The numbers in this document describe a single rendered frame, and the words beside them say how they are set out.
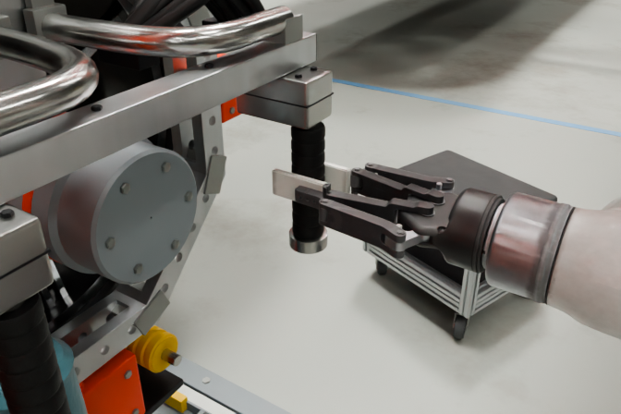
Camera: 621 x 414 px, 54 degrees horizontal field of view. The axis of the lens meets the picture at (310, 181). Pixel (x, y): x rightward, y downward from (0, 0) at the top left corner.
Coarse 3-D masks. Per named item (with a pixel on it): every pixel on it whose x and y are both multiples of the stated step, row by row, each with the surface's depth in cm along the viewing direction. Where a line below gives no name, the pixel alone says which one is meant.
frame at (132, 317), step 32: (128, 0) 72; (192, 64) 77; (192, 128) 85; (192, 160) 84; (224, 160) 85; (128, 288) 82; (160, 288) 81; (96, 320) 78; (128, 320) 77; (96, 352) 74
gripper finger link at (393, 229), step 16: (336, 208) 58; (352, 208) 58; (320, 224) 60; (336, 224) 59; (352, 224) 57; (368, 224) 56; (384, 224) 56; (368, 240) 57; (384, 240) 56; (400, 240) 54; (400, 256) 55
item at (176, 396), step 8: (176, 392) 124; (168, 400) 124; (176, 400) 122; (184, 400) 122; (160, 408) 124; (168, 408) 124; (176, 408) 123; (184, 408) 123; (192, 408) 123; (200, 408) 121
